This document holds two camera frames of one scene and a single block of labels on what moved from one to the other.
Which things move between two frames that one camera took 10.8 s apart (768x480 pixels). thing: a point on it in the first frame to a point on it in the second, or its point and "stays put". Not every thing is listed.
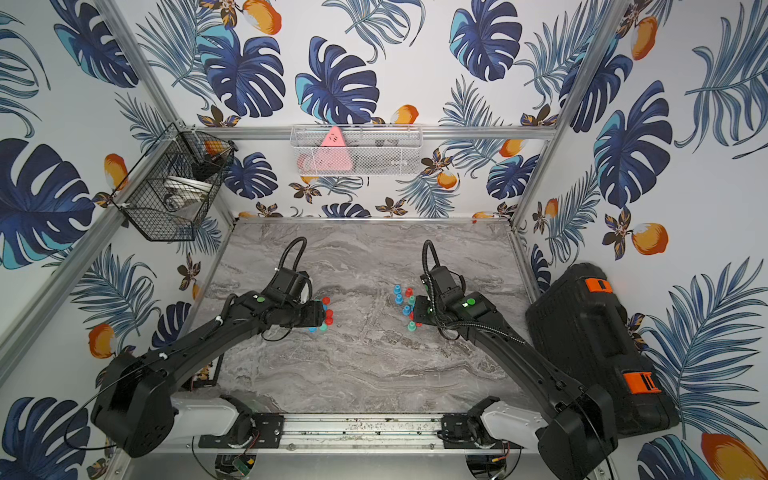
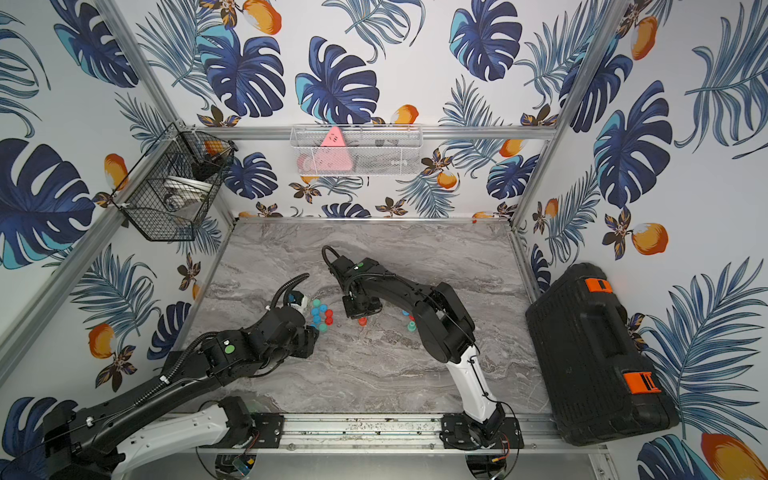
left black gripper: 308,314 to 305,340
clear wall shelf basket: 357,150 stays put
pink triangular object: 333,155 stays put
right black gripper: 419,310 to 354,314
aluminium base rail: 359,434 stays put
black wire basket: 173,185 stays put
